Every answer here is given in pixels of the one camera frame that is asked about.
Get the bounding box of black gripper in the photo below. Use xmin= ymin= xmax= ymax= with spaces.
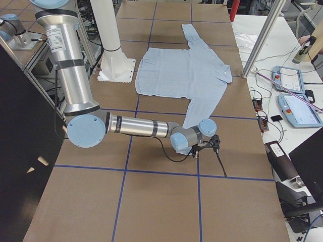
xmin=190 ymin=145 xmax=205 ymax=157

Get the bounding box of light blue button shirt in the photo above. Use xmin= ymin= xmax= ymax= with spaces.
xmin=135 ymin=24 xmax=233 ymax=155

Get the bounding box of spare robot base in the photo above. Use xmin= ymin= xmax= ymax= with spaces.
xmin=1 ymin=14 xmax=45 ymax=50

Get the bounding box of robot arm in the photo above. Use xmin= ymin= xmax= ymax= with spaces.
xmin=33 ymin=1 xmax=220 ymax=158

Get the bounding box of orange circuit board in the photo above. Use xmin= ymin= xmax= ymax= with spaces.
xmin=257 ymin=116 xmax=269 ymax=133
xmin=252 ymin=98 xmax=263 ymax=111

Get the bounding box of small black device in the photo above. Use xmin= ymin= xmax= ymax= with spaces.
xmin=271 ymin=115 xmax=283 ymax=122

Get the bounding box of black roll with label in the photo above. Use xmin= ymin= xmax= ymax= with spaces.
xmin=264 ymin=141 xmax=299 ymax=181

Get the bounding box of lower teach pendant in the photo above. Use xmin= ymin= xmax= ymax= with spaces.
xmin=278 ymin=94 xmax=322 ymax=128

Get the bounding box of teach pendant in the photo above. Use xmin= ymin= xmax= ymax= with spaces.
xmin=278 ymin=94 xmax=322 ymax=128
xmin=272 ymin=66 xmax=305 ymax=94

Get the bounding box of black monitor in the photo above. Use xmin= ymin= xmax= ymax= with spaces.
xmin=289 ymin=129 xmax=322 ymax=201

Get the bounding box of clear plastic bag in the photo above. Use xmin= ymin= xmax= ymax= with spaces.
xmin=234 ymin=32 xmax=258 ymax=54

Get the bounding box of upper teach pendant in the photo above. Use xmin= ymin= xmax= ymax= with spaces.
xmin=272 ymin=66 xmax=305 ymax=94

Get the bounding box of reacher grabber stick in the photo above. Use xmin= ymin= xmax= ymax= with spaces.
xmin=255 ymin=72 xmax=322 ymax=113

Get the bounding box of red tube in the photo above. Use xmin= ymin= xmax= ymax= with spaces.
xmin=229 ymin=0 xmax=240 ymax=22

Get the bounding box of grey control box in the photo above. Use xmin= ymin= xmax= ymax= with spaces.
xmin=31 ymin=49 xmax=54 ymax=75

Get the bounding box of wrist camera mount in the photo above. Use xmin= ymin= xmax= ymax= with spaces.
xmin=202 ymin=135 xmax=220 ymax=153

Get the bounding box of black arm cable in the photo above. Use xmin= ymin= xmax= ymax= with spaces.
xmin=157 ymin=137 xmax=227 ymax=177

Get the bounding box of white pedestal column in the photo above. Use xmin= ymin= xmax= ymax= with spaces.
xmin=90 ymin=0 xmax=136 ymax=83

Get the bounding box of aluminium frame post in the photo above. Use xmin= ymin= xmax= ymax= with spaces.
xmin=242 ymin=0 xmax=286 ymax=79

